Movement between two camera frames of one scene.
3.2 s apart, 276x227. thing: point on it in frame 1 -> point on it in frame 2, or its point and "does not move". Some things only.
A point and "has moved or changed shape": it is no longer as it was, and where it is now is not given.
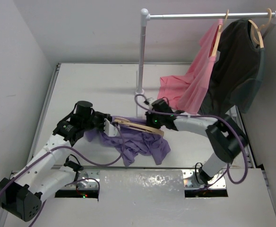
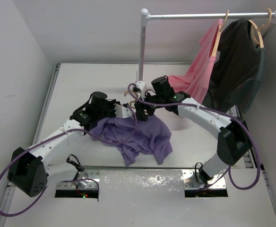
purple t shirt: (151, 146) has moved or changed shape
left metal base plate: (86, 184) does not move
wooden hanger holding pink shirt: (219, 31) does not move
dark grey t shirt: (237, 71) does not move
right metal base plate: (192, 180) does not move
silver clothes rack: (145, 15) does not move
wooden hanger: (135, 125) -> (132, 101)
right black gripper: (150, 122) -> (141, 113)
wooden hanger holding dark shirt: (258, 30) does not move
